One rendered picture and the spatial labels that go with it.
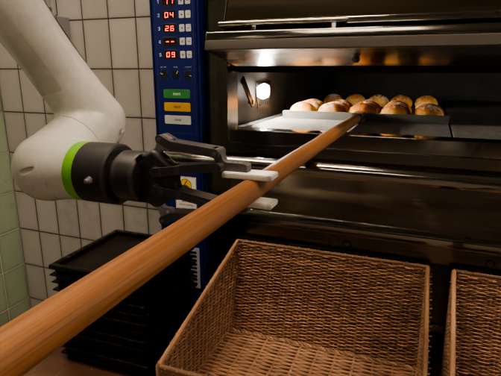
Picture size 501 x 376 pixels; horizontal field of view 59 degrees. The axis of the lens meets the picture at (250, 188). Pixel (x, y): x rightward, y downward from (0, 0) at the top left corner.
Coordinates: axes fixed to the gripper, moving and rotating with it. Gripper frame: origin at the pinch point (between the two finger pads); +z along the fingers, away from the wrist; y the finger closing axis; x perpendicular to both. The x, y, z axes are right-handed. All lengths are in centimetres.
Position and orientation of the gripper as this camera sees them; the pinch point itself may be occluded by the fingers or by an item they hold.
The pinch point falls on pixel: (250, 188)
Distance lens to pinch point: 59.9
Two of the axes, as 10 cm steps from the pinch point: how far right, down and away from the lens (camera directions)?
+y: -0.1, 9.7, 2.6
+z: 9.3, 1.0, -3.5
